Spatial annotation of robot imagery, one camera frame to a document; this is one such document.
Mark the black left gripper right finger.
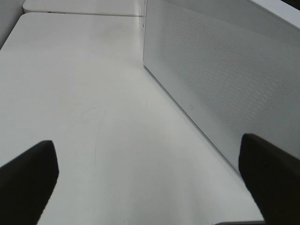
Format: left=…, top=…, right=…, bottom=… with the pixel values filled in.
left=238, top=134, right=300, bottom=225

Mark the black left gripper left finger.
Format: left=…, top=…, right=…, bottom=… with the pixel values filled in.
left=0, top=140, right=59, bottom=225

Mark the white microwave door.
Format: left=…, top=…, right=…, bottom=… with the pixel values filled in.
left=143, top=0, right=300, bottom=166

